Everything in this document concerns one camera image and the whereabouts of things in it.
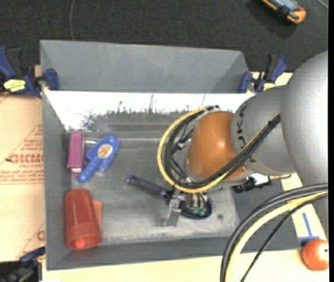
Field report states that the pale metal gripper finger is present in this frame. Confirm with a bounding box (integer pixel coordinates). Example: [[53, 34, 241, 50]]
[[162, 209, 181, 227], [165, 199, 176, 220]]

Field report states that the grey metal bin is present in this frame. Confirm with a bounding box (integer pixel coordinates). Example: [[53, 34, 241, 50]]
[[39, 39, 302, 270]]

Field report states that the blue toy spray gun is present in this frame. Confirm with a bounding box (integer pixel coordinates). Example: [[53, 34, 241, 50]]
[[78, 134, 122, 184]]

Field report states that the red plastic cup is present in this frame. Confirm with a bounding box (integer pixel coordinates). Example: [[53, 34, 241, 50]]
[[64, 187, 103, 251]]

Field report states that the purple flat box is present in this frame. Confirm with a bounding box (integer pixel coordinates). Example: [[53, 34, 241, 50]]
[[66, 130, 85, 177]]

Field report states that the orange ball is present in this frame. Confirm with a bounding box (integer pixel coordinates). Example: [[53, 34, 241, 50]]
[[300, 239, 329, 271]]

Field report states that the brown cardboard board, red print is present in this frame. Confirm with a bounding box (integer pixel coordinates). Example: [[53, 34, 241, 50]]
[[0, 87, 46, 264]]

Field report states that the purple handled black brush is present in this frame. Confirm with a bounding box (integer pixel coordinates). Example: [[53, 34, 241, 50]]
[[125, 173, 214, 220]]

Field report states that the black cylinder on white bracket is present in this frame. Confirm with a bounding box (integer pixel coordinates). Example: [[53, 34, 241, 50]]
[[232, 173, 272, 194]]

